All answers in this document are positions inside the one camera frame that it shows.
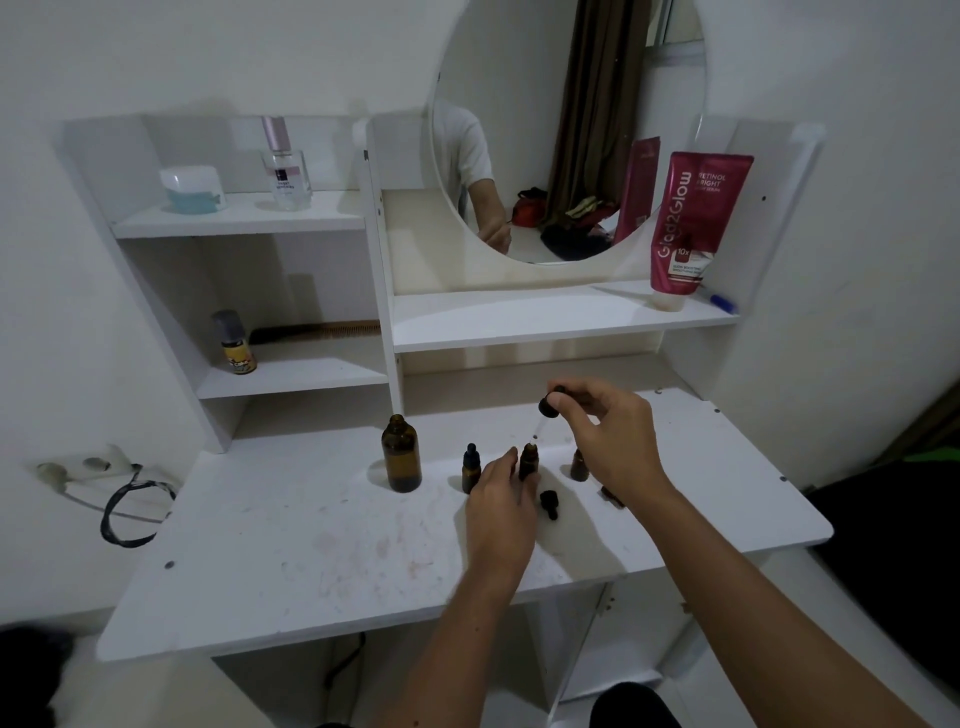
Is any person's right hand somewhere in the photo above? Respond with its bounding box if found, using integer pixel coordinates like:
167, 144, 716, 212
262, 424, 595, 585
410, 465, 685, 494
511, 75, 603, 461
547, 377, 673, 511

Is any person's left hand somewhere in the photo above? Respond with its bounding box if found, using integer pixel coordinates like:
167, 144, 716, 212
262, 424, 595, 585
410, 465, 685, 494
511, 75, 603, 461
464, 446, 541, 583

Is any black dropper with glass pipette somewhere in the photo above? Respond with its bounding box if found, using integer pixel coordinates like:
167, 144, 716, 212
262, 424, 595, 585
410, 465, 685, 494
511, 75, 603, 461
530, 384, 569, 440

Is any large amber glass bottle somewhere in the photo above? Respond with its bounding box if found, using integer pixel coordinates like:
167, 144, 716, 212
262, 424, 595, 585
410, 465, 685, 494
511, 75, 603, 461
380, 413, 424, 494

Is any person's right forearm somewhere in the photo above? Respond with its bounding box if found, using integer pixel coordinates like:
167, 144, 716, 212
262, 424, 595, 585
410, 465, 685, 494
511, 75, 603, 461
629, 479, 931, 728

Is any person's left forearm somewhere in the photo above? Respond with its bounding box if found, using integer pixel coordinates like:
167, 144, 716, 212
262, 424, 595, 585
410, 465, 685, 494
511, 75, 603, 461
374, 558, 526, 728

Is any person's right leg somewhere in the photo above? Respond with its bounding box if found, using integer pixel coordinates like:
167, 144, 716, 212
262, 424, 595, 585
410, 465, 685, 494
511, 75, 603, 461
588, 680, 680, 728

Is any small yellow label bottle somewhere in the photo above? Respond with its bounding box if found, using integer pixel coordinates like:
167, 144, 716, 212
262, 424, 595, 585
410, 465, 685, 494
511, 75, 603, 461
211, 309, 259, 376

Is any clear perfume bottle pink cap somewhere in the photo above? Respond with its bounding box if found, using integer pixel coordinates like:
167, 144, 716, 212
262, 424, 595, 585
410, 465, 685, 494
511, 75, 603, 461
260, 115, 313, 212

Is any red cosmetic tube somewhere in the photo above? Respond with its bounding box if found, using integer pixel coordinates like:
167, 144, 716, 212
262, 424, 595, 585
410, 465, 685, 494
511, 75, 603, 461
649, 152, 755, 313

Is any white vanity desk with shelves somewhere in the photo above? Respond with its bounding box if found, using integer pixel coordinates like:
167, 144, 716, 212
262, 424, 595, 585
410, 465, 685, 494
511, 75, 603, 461
56, 112, 835, 728

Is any brown comb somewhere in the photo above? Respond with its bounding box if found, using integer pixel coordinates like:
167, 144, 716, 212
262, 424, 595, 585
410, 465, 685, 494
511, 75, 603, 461
248, 320, 382, 346

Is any black green bag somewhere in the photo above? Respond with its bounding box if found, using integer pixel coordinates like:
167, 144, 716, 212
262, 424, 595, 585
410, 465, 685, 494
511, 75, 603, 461
806, 448, 960, 691

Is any round mirror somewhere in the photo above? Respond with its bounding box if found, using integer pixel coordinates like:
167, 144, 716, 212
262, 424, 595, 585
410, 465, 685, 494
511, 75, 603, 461
428, 0, 708, 265

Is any white and blue cream jar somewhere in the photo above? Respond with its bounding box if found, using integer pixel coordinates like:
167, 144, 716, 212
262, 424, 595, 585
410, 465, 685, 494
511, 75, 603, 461
158, 165, 229, 215

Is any black cloth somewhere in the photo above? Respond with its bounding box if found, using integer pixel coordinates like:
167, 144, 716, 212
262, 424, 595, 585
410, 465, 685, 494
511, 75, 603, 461
0, 626, 76, 728

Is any thin black power cable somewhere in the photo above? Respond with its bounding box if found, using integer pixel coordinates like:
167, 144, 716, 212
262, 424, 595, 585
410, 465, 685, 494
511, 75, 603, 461
322, 632, 369, 728

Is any black coiled cable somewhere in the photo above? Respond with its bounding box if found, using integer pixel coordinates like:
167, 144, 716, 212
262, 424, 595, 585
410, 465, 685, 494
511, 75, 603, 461
100, 464, 178, 550

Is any white wall socket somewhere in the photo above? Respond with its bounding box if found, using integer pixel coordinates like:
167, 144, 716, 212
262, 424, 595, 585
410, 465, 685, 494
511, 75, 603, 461
33, 448, 136, 481

